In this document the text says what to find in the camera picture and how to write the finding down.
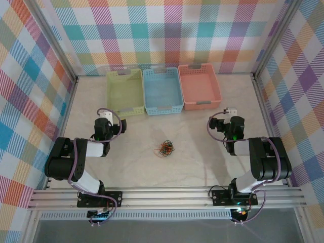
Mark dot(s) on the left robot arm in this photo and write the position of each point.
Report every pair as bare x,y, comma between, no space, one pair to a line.
60,164

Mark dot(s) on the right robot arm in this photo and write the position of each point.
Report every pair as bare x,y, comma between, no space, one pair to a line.
270,162

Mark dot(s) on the green perforated plastic basket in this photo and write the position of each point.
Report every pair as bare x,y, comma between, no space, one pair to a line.
125,93

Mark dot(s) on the pink perforated plastic basket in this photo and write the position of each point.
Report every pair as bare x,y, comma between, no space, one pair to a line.
200,87

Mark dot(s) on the blue perforated plastic basket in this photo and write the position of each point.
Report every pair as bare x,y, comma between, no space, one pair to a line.
163,92

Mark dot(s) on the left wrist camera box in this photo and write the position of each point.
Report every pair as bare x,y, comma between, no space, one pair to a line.
105,116

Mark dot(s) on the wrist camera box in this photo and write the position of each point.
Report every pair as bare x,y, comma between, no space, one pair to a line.
105,116
231,111

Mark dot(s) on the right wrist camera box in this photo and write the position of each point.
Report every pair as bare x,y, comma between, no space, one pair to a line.
231,111

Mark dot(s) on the aluminium side rail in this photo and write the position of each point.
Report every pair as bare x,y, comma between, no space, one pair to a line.
265,114
63,126

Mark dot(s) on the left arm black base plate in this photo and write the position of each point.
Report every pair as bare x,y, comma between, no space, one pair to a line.
114,198

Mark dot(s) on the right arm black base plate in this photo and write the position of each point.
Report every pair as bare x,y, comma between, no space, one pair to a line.
220,197

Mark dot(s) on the aluminium mounting rail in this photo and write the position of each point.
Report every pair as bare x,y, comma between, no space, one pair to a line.
164,198

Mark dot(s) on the aluminium frame post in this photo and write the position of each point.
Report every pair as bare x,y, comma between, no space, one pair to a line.
57,40
275,38

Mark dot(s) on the aluminium frame leg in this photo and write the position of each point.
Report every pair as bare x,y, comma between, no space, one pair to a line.
30,227
303,227

